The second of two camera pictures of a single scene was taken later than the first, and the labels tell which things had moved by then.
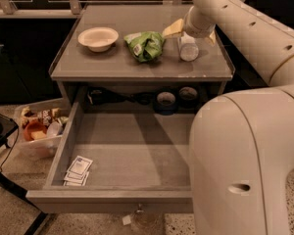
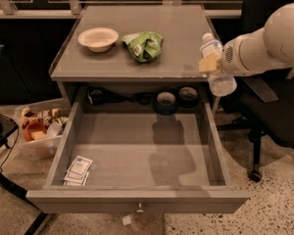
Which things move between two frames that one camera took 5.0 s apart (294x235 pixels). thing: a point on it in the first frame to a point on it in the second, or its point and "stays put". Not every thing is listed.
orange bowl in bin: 33,126 stays put
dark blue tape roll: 166,102 stays put
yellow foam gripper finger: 174,27 to 209,63
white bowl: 98,39 stays put
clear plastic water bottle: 189,50 to 220,82
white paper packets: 77,172 stays put
